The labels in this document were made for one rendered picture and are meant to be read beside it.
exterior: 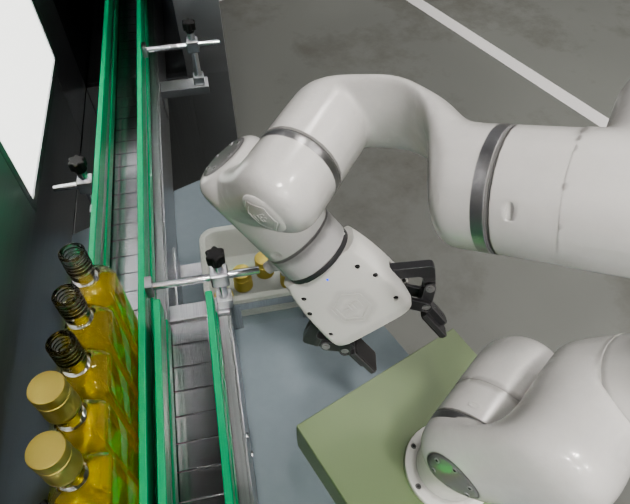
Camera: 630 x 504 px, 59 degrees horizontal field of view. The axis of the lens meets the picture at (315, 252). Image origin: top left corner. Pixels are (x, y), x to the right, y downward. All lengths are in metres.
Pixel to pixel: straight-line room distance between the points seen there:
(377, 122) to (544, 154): 0.17
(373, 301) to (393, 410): 0.35
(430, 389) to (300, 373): 0.22
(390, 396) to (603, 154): 0.62
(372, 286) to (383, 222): 1.65
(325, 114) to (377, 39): 2.77
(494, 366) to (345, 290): 0.17
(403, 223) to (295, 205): 1.80
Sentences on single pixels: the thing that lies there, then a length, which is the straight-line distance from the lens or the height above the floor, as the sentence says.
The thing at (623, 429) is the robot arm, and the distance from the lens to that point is 0.50.
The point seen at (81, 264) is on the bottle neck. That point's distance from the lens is 0.68.
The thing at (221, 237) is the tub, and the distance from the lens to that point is 1.07.
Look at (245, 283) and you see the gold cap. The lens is 1.03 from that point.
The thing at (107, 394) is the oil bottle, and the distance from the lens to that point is 0.66.
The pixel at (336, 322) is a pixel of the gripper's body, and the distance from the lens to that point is 0.58.
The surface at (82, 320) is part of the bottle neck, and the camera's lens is 0.67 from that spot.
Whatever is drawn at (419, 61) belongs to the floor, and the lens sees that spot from 3.08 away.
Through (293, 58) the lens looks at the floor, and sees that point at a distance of 3.05.
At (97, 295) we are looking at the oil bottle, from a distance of 0.71.
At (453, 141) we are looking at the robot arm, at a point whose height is 1.40.
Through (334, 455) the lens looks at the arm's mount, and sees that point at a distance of 0.85.
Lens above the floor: 1.63
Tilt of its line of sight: 51 degrees down
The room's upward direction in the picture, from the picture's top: straight up
